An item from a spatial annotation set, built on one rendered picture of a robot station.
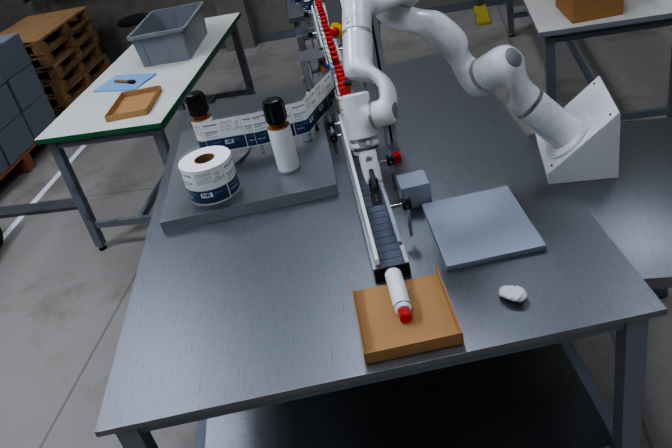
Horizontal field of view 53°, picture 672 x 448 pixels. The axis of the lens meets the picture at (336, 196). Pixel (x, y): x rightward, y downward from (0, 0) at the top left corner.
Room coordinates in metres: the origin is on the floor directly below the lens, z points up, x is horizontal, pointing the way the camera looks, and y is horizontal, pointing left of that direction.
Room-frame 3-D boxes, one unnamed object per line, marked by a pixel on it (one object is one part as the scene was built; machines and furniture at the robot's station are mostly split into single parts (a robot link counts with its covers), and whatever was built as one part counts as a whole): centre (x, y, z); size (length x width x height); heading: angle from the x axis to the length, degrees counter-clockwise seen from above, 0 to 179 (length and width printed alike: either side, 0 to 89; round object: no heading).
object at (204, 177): (2.28, 0.45, 0.95); 0.20 x 0.20 x 0.14
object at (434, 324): (1.41, -0.11, 0.85); 0.30 x 0.26 x 0.04; 179
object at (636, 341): (2.28, -0.03, 0.40); 2.04 x 1.44 x 0.81; 179
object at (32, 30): (6.49, 2.44, 0.38); 1.07 x 0.73 x 0.76; 168
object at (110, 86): (4.08, 1.13, 0.81); 0.32 x 0.24 x 0.01; 63
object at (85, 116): (4.32, 0.97, 0.40); 1.90 x 0.75 x 0.80; 167
